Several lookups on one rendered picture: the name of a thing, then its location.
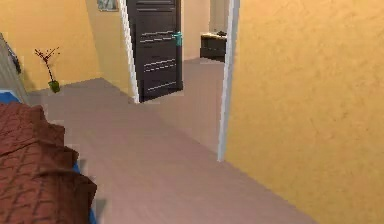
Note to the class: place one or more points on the dark cabinet with pale top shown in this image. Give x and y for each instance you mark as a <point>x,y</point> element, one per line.
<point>213,46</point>

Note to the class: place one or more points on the dark brown room door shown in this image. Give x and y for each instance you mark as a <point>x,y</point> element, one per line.
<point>156,50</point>

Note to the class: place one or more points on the red twig plant green pot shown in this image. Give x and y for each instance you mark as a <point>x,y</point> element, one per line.
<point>53,83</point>

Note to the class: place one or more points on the bed with red-brown cover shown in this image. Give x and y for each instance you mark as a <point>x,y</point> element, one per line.
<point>30,160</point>

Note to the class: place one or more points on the framed wall picture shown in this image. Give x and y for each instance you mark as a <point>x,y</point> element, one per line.
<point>107,4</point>

